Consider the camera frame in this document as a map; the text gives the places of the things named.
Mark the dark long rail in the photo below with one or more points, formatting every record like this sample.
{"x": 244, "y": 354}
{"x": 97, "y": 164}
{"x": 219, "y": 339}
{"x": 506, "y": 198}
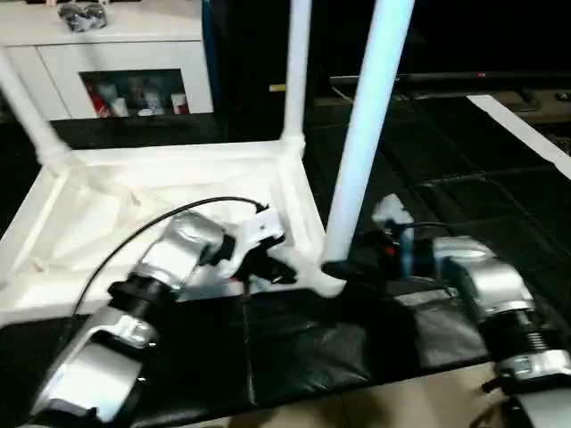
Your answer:
{"x": 428, "y": 81}

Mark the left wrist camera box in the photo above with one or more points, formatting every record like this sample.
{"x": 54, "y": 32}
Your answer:
{"x": 259, "y": 232}

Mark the white glass-door cabinet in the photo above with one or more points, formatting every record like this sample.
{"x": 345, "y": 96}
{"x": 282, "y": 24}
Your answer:
{"x": 134, "y": 45}

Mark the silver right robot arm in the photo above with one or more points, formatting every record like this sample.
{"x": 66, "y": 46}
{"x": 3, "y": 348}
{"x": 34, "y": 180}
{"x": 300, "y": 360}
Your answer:
{"x": 482, "y": 276}

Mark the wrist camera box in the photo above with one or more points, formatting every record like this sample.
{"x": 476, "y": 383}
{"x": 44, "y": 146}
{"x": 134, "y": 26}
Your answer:
{"x": 259, "y": 232}
{"x": 393, "y": 214}

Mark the small tan box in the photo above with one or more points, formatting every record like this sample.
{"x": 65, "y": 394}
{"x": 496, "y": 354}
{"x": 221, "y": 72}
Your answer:
{"x": 277, "y": 88}

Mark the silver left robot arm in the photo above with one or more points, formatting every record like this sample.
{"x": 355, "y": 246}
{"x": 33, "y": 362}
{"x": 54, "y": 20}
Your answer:
{"x": 178, "y": 250}

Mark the white flat strip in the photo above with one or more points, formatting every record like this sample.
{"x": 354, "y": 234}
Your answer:
{"x": 517, "y": 125}

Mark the small white cup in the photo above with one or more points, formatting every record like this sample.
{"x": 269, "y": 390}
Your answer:
{"x": 178, "y": 103}

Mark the white plastic table leg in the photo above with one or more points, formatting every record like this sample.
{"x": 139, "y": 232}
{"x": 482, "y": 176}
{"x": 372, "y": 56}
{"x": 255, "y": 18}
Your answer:
{"x": 297, "y": 71}
{"x": 370, "y": 134}
{"x": 27, "y": 107}

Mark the white plastic table top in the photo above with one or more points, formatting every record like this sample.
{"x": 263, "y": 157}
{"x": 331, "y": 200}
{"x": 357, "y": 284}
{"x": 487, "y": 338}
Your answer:
{"x": 89, "y": 205}

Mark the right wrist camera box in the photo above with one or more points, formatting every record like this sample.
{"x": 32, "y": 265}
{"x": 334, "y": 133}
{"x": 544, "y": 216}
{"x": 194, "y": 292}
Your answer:
{"x": 393, "y": 214}

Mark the grey crumpled object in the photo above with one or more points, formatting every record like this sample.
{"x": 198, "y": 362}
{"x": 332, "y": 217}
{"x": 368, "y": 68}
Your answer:
{"x": 82, "y": 15}

